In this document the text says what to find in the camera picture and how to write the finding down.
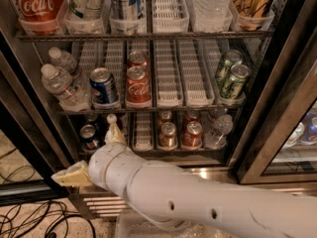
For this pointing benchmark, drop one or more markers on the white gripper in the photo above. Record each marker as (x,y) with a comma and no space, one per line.
(101,165)

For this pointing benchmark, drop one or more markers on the blue pepsi can shelf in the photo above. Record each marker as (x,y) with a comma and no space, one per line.
(103,86)
(90,137)

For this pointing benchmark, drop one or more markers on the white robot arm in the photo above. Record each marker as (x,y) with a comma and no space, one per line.
(169,197)

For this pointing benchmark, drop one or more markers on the blue pepsi can bottom shelf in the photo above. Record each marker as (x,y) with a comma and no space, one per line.
(90,137)

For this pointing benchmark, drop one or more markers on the empty white tray bottom shelf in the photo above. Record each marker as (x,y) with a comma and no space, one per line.
(143,134)

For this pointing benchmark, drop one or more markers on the front brown can bottom shelf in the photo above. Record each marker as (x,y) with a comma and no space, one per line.
(167,135)

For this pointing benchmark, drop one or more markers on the brown can shelf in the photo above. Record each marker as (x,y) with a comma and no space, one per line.
(167,135)
(164,116)

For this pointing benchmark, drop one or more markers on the rear brown can bottom shelf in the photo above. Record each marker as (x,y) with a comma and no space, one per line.
(164,116)

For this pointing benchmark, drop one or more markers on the front red coca-cola can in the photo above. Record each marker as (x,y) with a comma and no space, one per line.
(137,85)

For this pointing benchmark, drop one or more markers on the red coca-cola can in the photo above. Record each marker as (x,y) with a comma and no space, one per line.
(137,85)
(138,58)

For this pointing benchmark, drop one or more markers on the front red can bottom shelf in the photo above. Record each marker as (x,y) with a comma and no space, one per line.
(192,135)

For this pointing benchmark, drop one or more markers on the red can shelf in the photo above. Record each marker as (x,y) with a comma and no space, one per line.
(191,116)
(192,135)

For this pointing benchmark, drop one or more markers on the rear red can bottom shelf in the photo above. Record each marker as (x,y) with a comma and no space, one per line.
(191,116)

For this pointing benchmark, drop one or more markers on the rear red coca-cola can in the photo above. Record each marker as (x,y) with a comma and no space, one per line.
(138,58)

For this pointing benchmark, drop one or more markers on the clear water bottle bottom shelf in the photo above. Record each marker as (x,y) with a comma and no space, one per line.
(216,135)

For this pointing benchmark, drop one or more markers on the white green can top shelf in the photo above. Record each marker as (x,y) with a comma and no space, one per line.
(87,10)

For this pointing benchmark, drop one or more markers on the front green soda can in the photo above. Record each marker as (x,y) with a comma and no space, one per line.
(235,81)

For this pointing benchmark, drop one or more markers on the green soda can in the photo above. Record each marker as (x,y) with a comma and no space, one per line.
(235,81)
(227,59)

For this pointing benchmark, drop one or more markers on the silver blue can top shelf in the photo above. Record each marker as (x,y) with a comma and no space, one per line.
(127,9)

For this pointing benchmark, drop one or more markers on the empty white tray top shelf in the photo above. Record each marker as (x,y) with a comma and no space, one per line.
(170,16)

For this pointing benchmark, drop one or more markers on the large coca-cola can top shelf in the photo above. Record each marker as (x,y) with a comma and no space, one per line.
(39,10)

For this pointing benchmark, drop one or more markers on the rear green soda can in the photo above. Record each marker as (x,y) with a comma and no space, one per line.
(227,59)

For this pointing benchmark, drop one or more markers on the dark drink bottle white cap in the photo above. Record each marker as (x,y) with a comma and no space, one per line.
(111,118)

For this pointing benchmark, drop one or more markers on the front clear water bottle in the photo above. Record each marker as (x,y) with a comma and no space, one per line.
(59,82)

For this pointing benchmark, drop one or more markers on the rear clear water bottle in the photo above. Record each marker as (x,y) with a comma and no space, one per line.
(64,59)

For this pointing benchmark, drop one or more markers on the cans behind glass door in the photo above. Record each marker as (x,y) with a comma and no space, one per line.
(305,133)

